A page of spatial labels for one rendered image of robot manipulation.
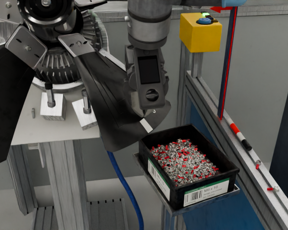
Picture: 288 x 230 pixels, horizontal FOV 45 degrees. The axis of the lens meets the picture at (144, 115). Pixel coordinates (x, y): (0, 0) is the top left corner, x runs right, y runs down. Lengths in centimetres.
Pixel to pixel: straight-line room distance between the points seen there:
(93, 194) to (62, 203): 77
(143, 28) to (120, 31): 102
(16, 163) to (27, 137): 79
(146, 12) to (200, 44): 60
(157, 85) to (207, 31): 56
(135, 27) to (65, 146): 62
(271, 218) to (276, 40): 120
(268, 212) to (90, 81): 47
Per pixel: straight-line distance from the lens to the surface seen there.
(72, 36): 83
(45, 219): 183
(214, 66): 178
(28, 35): 83
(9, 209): 206
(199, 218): 144
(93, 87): 74
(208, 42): 117
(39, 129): 101
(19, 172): 182
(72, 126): 99
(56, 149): 113
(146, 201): 197
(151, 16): 58
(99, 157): 193
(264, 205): 83
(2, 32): 97
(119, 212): 180
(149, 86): 62
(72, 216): 132
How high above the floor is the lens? 139
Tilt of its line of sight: 31 degrees down
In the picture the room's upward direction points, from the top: straight up
